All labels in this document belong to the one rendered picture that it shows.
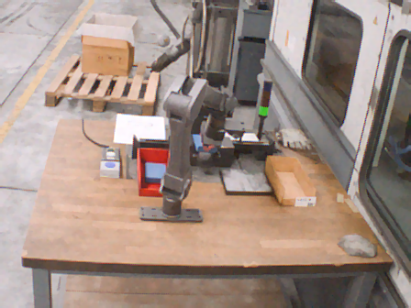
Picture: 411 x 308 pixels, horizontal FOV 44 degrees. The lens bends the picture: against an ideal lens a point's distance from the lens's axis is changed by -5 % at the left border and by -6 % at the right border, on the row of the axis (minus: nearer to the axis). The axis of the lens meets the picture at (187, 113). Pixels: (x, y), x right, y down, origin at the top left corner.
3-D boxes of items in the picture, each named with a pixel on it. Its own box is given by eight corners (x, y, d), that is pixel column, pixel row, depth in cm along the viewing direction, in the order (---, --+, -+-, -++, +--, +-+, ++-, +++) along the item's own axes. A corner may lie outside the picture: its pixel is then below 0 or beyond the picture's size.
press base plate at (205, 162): (126, 185, 188) (126, 178, 186) (126, 128, 234) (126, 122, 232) (299, 191, 197) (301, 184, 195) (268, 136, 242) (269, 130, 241)
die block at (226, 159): (179, 165, 200) (181, 148, 197) (177, 153, 209) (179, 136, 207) (231, 167, 203) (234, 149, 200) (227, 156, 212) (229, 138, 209)
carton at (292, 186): (280, 208, 180) (283, 189, 177) (263, 173, 203) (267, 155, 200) (314, 208, 182) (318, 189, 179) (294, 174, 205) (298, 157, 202)
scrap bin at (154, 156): (138, 196, 176) (139, 181, 174) (137, 161, 199) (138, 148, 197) (173, 198, 178) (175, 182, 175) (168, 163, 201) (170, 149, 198)
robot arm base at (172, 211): (140, 187, 166) (141, 199, 160) (203, 190, 169) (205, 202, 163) (138, 208, 169) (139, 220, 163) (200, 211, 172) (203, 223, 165)
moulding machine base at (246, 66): (194, 4, 1029) (200, -45, 993) (245, 9, 1037) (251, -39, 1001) (227, 106, 520) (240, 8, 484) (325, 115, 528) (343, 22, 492)
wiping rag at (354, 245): (330, 238, 165) (345, 258, 153) (332, 230, 164) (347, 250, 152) (367, 237, 167) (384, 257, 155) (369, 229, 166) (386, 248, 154)
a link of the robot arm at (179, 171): (172, 181, 170) (177, 89, 155) (191, 188, 167) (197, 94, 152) (162, 191, 165) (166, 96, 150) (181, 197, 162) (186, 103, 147)
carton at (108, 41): (87, 55, 582) (90, 11, 563) (140, 60, 583) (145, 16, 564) (73, 72, 520) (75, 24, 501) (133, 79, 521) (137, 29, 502)
